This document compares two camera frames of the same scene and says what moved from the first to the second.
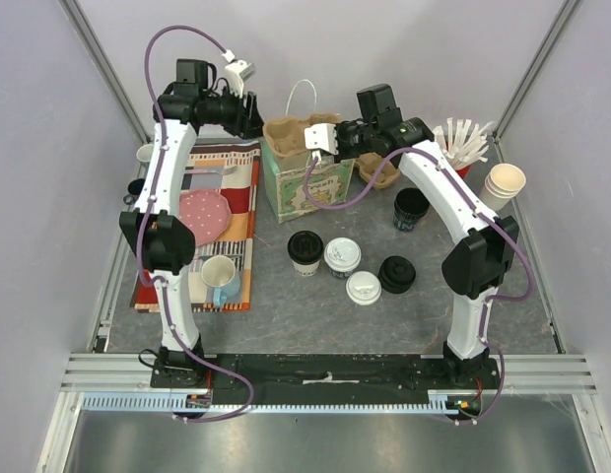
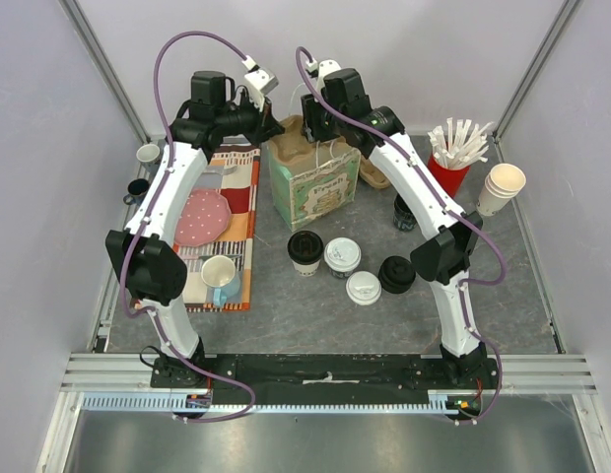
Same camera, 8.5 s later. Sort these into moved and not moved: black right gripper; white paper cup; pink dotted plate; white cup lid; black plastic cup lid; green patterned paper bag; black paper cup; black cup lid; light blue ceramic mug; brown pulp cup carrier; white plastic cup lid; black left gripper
Moved: brown pulp cup carrier; green patterned paper bag; black right gripper; black left gripper
Not moved: pink dotted plate; light blue ceramic mug; white plastic cup lid; black plastic cup lid; white paper cup; black paper cup; black cup lid; white cup lid
